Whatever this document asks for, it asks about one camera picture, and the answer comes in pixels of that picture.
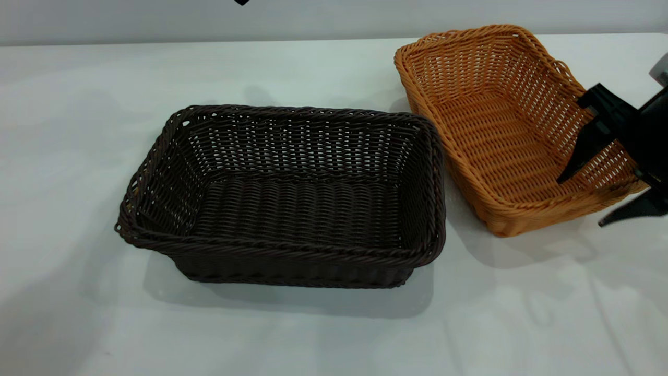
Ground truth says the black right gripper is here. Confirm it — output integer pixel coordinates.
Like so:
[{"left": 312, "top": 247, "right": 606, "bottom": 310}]
[{"left": 557, "top": 84, "right": 668, "bottom": 227}]

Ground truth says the orange woven basket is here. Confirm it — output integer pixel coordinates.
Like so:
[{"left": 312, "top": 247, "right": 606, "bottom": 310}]
[{"left": 394, "top": 24, "right": 648, "bottom": 237}]

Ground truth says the black woven basket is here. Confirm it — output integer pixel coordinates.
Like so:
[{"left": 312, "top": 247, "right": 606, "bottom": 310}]
[{"left": 115, "top": 104, "right": 447, "bottom": 289}]

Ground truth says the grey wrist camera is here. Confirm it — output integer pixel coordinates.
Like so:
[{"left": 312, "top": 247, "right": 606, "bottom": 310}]
[{"left": 649, "top": 52, "right": 668, "bottom": 87}]

